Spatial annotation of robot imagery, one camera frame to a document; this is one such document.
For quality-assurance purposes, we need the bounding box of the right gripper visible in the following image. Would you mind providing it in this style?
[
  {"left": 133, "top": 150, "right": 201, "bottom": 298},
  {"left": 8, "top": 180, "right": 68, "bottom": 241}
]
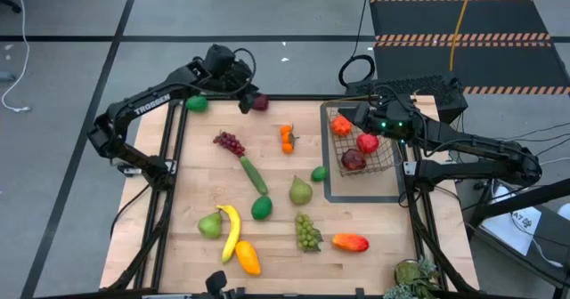
[{"left": 337, "top": 93, "right": 423, "bottom": 143}]

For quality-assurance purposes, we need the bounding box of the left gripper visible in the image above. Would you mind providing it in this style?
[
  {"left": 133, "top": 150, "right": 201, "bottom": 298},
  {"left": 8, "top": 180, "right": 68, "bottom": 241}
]
[{"left": 224, "top": 61, "right": 260, "bottom": 116}]

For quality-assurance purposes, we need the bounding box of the dark maroon toy plum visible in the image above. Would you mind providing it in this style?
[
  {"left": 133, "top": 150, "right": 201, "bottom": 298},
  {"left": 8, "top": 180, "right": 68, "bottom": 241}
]
[{"left": 251, "top": 93, "right": 271, "bottom": 112}]

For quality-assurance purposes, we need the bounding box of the orange toy pumpkin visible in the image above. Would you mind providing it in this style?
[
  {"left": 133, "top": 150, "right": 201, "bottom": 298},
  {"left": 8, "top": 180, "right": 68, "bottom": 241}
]
[{"left": 330, "top": 115, "right": 354, "bottom": 137}]

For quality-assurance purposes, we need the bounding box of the red toy pomegranate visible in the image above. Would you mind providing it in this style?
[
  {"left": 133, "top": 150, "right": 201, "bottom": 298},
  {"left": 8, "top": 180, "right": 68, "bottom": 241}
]
[{"left": 355, "top": 132, "right": 381, "bottom": 156}]

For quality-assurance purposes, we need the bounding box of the dark red toy apple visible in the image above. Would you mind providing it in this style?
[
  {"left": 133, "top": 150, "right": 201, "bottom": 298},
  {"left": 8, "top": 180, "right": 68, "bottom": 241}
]
[{"left": 340, "top": 148, "right": 368, "bottom": 173}]

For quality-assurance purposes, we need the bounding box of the brownish green toy pear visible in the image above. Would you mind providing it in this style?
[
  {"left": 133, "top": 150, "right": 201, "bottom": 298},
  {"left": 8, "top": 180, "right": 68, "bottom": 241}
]
[{"left": 289, "top": 175, "right": 314, "bottom": 206}]

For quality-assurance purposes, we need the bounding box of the large green toy lime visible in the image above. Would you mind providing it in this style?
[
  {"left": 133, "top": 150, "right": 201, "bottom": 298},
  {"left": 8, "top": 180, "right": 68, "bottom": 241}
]
[{"left": 250, "top": 195, "right": 273, "bottom": 222}]

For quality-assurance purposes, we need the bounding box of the bright green toy pear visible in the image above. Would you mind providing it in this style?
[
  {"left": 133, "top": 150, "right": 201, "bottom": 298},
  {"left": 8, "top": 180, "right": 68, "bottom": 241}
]
[{"left": 197, "top": 209, "right": 223, "bottom": 240}]

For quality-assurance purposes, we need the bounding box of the red orange toy mango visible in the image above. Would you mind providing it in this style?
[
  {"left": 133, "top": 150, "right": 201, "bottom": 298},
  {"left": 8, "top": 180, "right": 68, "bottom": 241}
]
[{"left": 330, "top": 232, "right": 371, "bottom": 254}]

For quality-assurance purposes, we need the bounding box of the yellow toy banana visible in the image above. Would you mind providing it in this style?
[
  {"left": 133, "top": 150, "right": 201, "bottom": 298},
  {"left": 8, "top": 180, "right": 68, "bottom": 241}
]
[{"left": 216, "top": 204, "right": 242, "bottom": 265}]

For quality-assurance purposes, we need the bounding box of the yellow orange toy mango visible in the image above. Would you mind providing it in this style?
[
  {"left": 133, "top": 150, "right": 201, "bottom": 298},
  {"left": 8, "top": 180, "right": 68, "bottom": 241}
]
[{"left": 234, "top": 240, "right": 263, "bottom": 277}]

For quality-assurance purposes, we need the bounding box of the purple toy grape bunch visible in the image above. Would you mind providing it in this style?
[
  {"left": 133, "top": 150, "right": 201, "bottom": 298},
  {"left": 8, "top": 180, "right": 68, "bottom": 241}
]
[{"left": 212, "top": 130, "right": 247, "bottom": 158}]

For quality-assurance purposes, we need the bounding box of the orange toy tangerine sprig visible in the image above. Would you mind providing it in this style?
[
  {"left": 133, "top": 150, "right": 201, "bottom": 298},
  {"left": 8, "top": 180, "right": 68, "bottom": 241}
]
[{"left": 279, "top": 124, "right": 300, "bottom": 155}]

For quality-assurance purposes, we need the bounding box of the small bright green lime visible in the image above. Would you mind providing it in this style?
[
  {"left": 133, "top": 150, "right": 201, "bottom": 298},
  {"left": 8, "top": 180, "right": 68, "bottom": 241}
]
[{"left": 310, "top": 165, "right": 330, "bottom": 183}]

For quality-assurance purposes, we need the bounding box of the green toy cucumber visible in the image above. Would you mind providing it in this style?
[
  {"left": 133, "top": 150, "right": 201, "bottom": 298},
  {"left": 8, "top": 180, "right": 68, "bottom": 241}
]
[{"left": 239, "top": 155, "right": 270, "bottom": 197}]

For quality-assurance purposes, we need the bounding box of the black computer case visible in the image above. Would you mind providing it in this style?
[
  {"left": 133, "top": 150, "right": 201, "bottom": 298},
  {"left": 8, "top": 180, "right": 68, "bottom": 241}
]
[{"left": 345, "top": 75, "right": 469, "bottom": 125}]

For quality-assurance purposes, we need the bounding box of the grey black-bordered placemat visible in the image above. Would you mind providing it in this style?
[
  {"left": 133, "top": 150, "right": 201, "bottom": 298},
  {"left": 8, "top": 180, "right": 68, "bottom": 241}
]
[{"left": 319, "top": 100, "right": 408, "bottom": 204}]

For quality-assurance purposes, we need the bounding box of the black hazard-striped floor mat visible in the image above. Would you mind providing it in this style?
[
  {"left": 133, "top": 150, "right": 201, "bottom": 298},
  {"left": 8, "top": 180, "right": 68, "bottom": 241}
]
[{"left": 369, "top": 0, "right": 570, "bottom": 96}]

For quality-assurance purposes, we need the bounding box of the green toy grape bunch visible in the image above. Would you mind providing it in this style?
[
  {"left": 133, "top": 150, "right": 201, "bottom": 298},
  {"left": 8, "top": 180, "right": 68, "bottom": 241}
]
[{"left": 294, "top": 213, "right": 324, "bottom": 254}]

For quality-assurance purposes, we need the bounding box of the potted succulent plant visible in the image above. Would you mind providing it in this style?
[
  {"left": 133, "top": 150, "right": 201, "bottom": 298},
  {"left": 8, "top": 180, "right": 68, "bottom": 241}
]
[{"left": 382, "top": 256, "right": 443, "bottom": 299}]

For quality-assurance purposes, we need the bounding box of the black rounded object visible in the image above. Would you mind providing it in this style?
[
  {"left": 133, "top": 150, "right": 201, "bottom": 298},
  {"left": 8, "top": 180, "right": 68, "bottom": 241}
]
[{"left": 204, "top": 270, "right": 229, "bottom": 299}]

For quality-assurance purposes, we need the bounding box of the black side stand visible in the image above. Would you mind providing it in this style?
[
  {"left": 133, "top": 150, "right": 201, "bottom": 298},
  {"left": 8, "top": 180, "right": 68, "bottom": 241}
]
[{"left": 467, "top": 177, "right": 570, "bottom": 291}]

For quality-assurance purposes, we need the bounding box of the white label sheet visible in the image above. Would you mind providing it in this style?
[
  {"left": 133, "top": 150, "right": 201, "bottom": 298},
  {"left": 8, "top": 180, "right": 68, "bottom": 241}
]
[{"left": 480, "top": 205, "right": 542, "bottom": 256}]

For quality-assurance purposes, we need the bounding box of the black aluminium table frame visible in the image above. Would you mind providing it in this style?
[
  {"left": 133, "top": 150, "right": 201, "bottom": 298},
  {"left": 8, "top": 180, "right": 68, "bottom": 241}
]
[{"left": 106, "top": 78, "right": 481, "bottom": 299}]

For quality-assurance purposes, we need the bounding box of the copper wire basket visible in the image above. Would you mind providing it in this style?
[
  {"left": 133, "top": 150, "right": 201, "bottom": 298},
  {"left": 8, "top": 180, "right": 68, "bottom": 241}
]
[{"left": 326, "top": 101, "right": 403, "bottom": 178}]

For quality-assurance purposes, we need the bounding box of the black hanging cable coil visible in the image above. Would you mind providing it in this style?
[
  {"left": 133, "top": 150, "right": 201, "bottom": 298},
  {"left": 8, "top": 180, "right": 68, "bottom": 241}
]
[{"left": 338, "top": 0, "right": 377, "bottom": 88}]

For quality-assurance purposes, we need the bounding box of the yellow hanging cable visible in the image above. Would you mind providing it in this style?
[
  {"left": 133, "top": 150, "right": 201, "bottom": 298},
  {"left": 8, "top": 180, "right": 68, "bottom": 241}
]
[{"left": 448, "top": 0, "right": 476, "bottom": 72}]

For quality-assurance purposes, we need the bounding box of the white floor cable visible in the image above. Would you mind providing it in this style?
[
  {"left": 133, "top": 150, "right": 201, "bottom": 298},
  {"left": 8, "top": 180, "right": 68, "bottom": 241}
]
[{"left": 0, "top": 0, "right": 32, "bottom": 113}]

